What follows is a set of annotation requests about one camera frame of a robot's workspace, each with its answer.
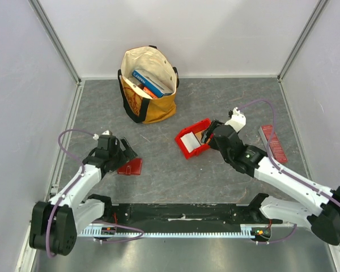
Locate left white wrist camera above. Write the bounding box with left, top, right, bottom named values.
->
left=92, top=130, right=112, bottom=141

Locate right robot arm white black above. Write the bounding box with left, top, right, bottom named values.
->
left=201, top=120, right=340, bottom=246

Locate red silver long box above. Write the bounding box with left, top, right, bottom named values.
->
left=258, top=125, right=288, bottom=164

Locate orange book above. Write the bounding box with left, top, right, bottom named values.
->
left=143, top=87, right=158, bottom=99

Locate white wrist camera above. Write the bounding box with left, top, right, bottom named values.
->
left=225, top=107, right=247, bottom=133
left=92, top=130, right=112, bottom=141

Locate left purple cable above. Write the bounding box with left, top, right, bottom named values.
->
left=45, top=129, right=145, bottom=258

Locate slotted cable duct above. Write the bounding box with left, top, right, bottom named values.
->
left=78, top=224, right=271, bottom=239

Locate yellow canvas tote bag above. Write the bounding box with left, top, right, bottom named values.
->
left=117, top=45, right=180, bottom=124

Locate red leather card holder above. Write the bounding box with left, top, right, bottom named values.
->
left=117, top=158, right=142, bottom=176

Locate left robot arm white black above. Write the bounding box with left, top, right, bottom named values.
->
left=29, top=132, right=138, bottom=257

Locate white card stack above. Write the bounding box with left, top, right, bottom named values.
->
left=180, top=133, right=201, bottom=153

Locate red plastic bin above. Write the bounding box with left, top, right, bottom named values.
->
left=175, top=118, right=211, bottom=159

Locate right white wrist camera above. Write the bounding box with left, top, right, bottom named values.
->
left=225, top=107, right=247, bottom=133

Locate orange card stack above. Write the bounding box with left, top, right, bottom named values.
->
left=194, top=130, right=210, bottom=145

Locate blue book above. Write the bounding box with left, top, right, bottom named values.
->
left=132, top=70, right=164, bottom=98

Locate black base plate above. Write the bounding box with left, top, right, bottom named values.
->
left=104, top=203, right=282, bottom=225

